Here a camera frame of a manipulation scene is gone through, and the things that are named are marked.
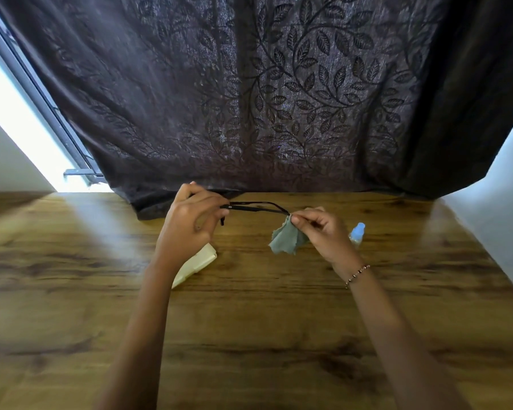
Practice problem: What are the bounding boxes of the person's right forearm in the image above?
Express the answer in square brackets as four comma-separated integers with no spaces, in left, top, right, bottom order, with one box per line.
[336,256,473,410]

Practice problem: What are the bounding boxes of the grey cleaning cloth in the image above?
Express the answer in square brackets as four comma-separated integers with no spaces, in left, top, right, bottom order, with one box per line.
[268,214,310,256]

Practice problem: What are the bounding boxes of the grey window frame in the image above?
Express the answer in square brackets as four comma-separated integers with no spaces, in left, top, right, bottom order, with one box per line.
[0,0,107,185]

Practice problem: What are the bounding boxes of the black eyeglasses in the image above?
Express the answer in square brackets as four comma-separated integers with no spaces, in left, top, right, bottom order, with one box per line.
[187,194,291,227]

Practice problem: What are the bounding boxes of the beaded bracelet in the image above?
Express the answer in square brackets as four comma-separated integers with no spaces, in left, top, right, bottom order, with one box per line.
[345,265,371,289]

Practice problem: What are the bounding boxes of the person's right hand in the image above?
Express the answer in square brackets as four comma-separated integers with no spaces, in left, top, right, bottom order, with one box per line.
[290,207,363,268]

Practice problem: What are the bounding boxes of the dark leaf-patterned curtain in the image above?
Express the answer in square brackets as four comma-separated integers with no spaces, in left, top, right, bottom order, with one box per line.
[0,0,513,221]

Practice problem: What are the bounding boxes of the person's left hand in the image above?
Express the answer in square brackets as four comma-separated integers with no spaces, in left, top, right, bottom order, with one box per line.
[156,182,231,265]

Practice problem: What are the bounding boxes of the cream glasses case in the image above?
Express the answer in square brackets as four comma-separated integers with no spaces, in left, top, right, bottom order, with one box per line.
[171,243,218,289]

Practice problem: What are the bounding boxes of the small clear spray bottle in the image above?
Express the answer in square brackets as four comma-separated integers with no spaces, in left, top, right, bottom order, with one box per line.
[349,223,366,248]

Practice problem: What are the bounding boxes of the person's left forearm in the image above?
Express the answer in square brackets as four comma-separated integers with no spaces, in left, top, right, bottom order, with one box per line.
[95,252,177,410]

